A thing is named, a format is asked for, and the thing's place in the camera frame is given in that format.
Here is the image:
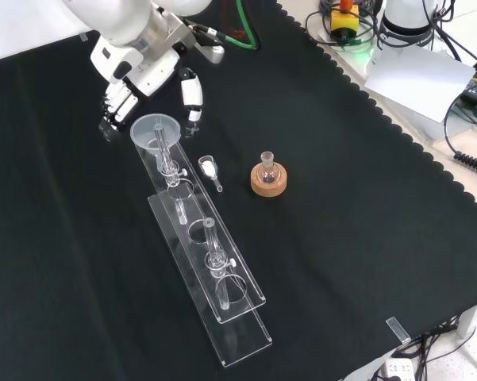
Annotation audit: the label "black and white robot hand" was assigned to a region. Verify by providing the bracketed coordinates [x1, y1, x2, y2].
[90, 36, 205, 142]

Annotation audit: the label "translucent plastic funnel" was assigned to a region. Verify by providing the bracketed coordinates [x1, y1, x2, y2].
[129, 114, 183, 172]

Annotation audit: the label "glass weighing funnel with powder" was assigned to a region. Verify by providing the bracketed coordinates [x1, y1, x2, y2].
[197, 155, 225, 194]

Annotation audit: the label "clear acrylic funnel stand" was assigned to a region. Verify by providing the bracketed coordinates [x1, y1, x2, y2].
[134, 118, 274, 369]

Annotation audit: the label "glass round-bottom flask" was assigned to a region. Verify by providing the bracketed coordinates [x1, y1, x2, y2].
[256, 151, 282, 186]

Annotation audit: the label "yellow stop button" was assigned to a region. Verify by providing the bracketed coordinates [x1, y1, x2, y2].
[329, 0, 360, 40]

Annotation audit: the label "black table cloth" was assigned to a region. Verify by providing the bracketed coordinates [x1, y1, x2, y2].
[0, 0, 477, 381]

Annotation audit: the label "pale board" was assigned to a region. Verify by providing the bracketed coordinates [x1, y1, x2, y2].
[364, 44, 476, 124]

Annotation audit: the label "white power strip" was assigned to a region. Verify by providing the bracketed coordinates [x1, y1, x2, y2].
[380, 358, 416, 381]

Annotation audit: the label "white table leg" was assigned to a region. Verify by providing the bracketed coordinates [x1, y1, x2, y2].
[458, 299, 477, 338]

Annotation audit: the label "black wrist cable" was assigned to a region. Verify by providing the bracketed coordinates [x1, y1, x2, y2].
[183, 18, 225, 40]

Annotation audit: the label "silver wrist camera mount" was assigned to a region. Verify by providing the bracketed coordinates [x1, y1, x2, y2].
[194, 41, 226, 64]

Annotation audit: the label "green cable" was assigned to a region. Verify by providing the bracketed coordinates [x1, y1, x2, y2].
[217, 0, 262, 51]

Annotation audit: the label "cork ring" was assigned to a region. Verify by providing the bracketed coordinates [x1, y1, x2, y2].
[250, 162, 289, 198]

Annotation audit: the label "black coiled cable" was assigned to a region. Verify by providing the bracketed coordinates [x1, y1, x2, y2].
[444, 94, 477, 176]

